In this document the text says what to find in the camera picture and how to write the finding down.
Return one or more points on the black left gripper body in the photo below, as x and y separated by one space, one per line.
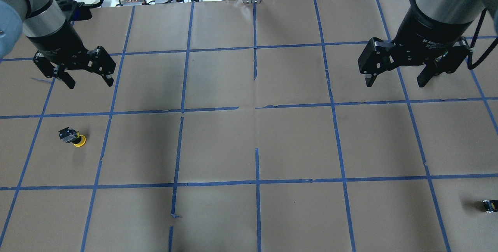
55 41

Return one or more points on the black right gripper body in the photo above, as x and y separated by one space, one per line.
423 30

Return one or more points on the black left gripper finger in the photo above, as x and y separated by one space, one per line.
102 64
51 71

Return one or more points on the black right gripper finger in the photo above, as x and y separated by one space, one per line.
375 59
446 63

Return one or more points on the yellow push button switch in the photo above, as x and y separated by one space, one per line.
72 136

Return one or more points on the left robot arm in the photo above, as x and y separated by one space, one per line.
33 18

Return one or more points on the black switch block at edge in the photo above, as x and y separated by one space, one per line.
490 205

